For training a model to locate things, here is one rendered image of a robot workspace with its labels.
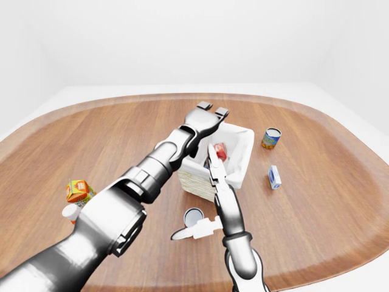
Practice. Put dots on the grey topped tin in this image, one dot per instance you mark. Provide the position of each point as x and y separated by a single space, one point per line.
193 216

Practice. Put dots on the blue and yellow tin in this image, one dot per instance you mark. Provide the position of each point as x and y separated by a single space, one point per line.
271 139

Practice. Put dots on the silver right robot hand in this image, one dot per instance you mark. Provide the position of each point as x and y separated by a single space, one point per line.
228 210

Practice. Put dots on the white bottle with orange base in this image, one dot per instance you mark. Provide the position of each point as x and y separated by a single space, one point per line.
71 212

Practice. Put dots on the orange juice carton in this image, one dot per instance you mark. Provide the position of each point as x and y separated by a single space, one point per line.
77 191

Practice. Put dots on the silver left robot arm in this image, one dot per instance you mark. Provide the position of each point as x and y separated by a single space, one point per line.
100 225

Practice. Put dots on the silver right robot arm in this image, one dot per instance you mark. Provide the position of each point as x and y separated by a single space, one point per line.
243 261

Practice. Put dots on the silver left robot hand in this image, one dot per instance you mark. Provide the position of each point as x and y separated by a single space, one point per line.
203 125

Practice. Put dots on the white and blue milk carton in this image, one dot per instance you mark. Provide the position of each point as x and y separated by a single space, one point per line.
274 177

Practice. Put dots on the red food packet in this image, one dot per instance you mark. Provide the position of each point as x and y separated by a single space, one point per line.
220 151

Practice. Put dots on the white lined woven basket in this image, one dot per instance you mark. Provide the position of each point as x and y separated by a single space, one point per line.
237 146

